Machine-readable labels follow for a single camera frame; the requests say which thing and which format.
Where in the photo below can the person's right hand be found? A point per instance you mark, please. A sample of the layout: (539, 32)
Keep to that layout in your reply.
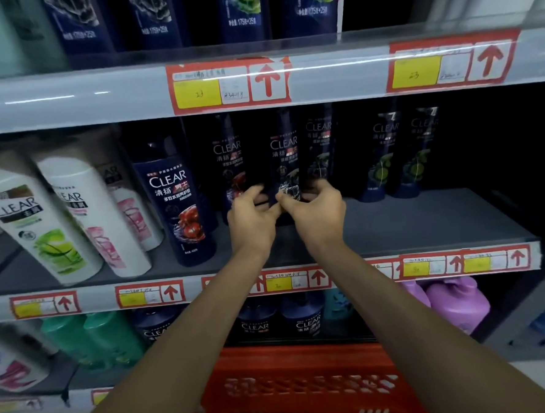
(319, 219)

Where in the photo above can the person's left hand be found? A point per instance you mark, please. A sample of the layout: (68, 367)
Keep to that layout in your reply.
(253, 223)

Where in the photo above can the navy red Clear bottle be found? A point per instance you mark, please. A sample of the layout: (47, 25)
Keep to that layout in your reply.
(206, 208)

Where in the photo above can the dark red-label shampoo bottle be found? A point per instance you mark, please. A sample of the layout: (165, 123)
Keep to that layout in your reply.
(176, 210)
(228, 160)

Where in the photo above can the navy black Clear bottle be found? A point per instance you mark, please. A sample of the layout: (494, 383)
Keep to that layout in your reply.
(283, 157)

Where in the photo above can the grey store shelf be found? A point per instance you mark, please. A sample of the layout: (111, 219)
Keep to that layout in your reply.
(393, 224)

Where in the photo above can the white pink-label shampoo bottle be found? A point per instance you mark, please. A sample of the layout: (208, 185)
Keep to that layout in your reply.
(135, 217)
(93, 215)

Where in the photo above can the orange shopping basket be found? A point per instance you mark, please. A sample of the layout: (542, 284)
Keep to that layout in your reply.
(286, 360)

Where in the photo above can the white green-label shampoo bottle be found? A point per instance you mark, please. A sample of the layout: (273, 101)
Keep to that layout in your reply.
(39, 227)

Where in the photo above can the person's left forearm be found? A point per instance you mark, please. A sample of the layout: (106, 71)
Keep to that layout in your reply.
(171, 357)

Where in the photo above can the person's right forearm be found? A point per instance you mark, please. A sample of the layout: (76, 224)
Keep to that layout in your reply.
(423, 342)

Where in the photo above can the small teal bottle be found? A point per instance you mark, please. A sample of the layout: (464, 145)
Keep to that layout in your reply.
(336, 301)

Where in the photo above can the purple pump bottle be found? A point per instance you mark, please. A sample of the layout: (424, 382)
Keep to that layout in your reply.
(458, 303)
(416, 294)

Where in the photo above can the grey metal store shelving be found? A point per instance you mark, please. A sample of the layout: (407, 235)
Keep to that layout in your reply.
(191, 89)

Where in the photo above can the row of large navy bottles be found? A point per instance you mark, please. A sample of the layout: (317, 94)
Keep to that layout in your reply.
(242, 12)

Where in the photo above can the grey end rack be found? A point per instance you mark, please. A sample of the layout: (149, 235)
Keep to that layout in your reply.
(506, 332)

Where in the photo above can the white bottle red label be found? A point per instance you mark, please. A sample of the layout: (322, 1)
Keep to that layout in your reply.
(340, 1)

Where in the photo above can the white pump bottle blue cap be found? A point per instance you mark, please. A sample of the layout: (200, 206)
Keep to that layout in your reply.
(15, 367)

